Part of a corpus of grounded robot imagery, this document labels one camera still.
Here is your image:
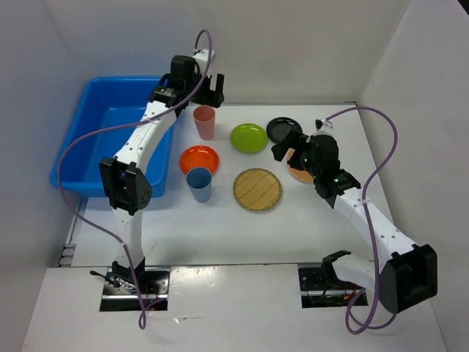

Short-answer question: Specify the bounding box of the pink plastic cup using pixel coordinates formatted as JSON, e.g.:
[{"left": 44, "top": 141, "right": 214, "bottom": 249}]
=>
[{"left": 193, "top": 106, "right": 215, "bottom": 140}]

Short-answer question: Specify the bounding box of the green-rimmed bamboo tray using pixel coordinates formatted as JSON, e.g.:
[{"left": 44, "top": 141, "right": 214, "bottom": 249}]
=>
[{"left": 232, "top": 168, "right": 283, "bottom": 213}]

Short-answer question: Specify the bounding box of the blue plastic cup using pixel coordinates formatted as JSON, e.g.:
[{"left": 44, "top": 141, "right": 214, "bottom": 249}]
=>
[{"left": 186, "top": 167, "right": 213, "bottom": 203}]

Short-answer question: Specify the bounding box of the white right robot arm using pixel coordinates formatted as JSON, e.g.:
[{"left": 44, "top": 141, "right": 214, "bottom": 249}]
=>
[{"left": 271, "top": 131, "right": 437, "bottom": 314}]

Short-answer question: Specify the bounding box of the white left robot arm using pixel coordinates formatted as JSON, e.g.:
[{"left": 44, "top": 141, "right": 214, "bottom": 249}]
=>
[{"left": 100, "top": 49, "right": 224, "bottom": 293}]

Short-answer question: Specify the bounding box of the blue plastic bin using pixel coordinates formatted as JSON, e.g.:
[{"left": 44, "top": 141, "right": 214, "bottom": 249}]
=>
[{"left": 61, "top": 76, "right": 174, "bottom": 198}]

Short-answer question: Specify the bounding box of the black plastic plate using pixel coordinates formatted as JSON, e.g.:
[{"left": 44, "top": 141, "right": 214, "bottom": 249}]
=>
[{"left": 266, "top": 117, "right": 303, "bottom": 144}]

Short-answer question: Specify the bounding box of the tan woven wicker tray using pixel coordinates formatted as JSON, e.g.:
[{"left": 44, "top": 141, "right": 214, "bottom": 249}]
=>
[{"left": 286, "top": 149, "right": 314, "bottom": 183}]

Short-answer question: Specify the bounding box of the green plastic plate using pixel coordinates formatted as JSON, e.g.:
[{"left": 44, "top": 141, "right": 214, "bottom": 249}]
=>
[{"left": 230, "top": 123, "right": 268, "bottom": 154}]

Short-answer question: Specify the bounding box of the orange plastic plate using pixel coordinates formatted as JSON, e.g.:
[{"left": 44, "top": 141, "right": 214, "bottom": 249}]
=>
[{"left": 180, "top": 145, "right": 220, "bottom": 175}]

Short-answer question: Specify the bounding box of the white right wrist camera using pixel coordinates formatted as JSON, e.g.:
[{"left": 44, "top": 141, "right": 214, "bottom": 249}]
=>
[{"left": 315, "top": 119, "right": 334, "bottom": 136}]

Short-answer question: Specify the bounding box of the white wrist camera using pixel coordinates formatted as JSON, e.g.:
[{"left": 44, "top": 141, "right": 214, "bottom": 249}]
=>
[
  {"left": 315, "top": 119, "right": 334, "bottom": 136},
  {"left": 193, "top": 48, "right": 215, "bottom": 72}
]

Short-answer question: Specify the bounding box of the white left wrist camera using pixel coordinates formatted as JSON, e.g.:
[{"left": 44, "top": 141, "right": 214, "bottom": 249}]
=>
[{"left": 193, "top": 48, "right": 215, "bottom": 72}]

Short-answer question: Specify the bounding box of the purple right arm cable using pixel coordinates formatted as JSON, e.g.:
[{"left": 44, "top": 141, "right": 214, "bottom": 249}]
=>
[{"left": 322, "top": 106, "right": 399, "bottom": 335}]

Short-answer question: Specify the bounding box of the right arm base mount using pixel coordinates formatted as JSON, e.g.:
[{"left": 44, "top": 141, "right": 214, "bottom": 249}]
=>
[{"left": 298, "top": 263, "right": 362, "bottom": 309}]

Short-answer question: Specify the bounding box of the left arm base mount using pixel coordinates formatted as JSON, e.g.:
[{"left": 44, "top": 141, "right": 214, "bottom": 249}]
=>
[{"left": 100, "top": 267, "right": 170, "bottom": 312}]

